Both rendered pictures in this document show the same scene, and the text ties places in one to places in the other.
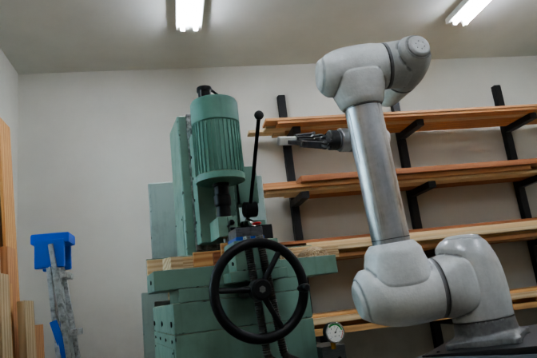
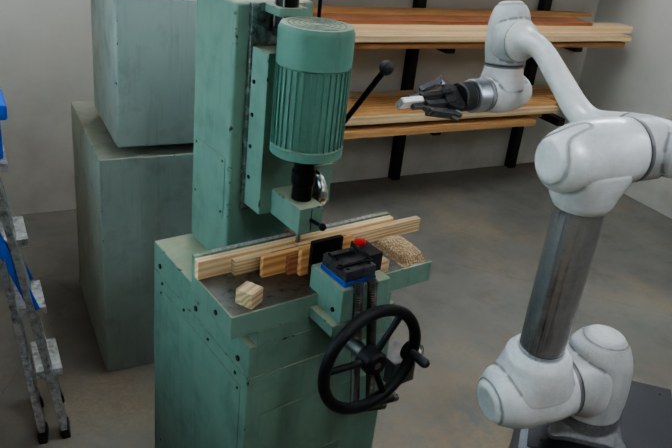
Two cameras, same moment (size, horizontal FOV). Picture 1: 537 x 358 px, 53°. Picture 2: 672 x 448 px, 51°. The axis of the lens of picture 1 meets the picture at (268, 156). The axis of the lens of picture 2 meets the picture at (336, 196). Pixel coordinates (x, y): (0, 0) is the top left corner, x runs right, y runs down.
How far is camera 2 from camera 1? 1.23 m
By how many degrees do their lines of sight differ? 43
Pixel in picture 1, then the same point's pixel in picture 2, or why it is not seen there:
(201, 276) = (286, 313)
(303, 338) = not seen: hidden behind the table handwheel
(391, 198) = (569, 321)
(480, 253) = (625, 372)
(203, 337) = (277, 375)
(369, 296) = (508, 414)
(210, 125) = (318, 84)
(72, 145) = not seen: outside the picture
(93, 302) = not seen: outside the picture
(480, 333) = (588, 434)
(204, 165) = (297, 143)
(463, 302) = (589, 413)
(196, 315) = (274, 354)
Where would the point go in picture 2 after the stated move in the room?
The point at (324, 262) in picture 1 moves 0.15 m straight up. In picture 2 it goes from (418, 272) to (427, 222)
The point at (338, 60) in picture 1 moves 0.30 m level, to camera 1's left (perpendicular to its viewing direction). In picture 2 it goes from (591, 165) to (441, 167)
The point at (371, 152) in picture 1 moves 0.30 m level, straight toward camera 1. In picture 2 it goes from (573, 273) to (641, 367)
